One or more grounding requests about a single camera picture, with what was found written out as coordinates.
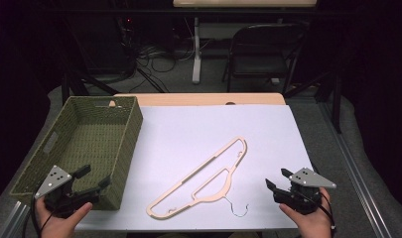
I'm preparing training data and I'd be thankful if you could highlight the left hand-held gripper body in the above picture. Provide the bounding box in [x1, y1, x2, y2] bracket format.
[34, 165, 101, 219]

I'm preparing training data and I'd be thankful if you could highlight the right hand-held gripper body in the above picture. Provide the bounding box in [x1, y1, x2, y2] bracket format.
[273, 167, 337, 216]

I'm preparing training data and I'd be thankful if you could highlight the green woven basket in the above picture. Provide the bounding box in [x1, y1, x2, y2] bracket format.
[8, 95, 144, 211]

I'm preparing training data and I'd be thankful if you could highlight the beige plastic clothes hanger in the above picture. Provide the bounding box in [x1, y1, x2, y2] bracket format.
[145, 135, 250, 221]

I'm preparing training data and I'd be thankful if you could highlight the person's right hand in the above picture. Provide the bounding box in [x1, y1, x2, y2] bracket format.
[278, 186, 335, 238]

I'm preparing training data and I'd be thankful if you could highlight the person's left hand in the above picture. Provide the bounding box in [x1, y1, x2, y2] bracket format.
[34, 197, 94, 238]

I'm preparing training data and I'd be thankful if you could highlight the black metal stand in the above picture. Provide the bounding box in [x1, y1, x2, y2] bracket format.
[60, 63, 121, 98]
[283, 70, 343, 135]

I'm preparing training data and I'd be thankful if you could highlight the dark curtain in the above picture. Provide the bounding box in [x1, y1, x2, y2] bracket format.
[0, 0, 63, 207]
[336, 0, 402, 206]

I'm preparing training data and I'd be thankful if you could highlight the white sheet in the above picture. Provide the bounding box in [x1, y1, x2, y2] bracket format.
[74, 103, 314, 232]

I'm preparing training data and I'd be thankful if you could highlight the black folding chair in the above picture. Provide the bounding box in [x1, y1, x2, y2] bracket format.
[221, 22, 311, 95]

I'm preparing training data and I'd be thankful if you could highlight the light wooden table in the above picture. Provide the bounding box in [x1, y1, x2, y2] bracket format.
[113, 92, 287, 108]

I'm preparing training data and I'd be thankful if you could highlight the white-legged desk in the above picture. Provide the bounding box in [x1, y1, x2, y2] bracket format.
[172, 0, 318, 85]

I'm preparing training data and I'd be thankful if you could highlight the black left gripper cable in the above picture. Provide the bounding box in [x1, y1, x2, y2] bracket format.
[29, 191, 58, 238]

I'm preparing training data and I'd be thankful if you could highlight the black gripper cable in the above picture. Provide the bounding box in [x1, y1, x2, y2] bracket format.
[29, 191, 58, 238]
[300, 189, 337, 233]

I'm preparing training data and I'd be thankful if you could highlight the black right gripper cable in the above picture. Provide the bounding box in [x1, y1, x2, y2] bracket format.
[300, 189, 337, 233]

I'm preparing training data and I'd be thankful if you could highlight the aluminium rail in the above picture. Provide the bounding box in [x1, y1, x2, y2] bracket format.
[319, 101, 394, 238]
[0, 200, 32, 238]

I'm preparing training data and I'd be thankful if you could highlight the tangle of black cables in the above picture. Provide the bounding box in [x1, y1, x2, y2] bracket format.
[120, 39, 178, 94]

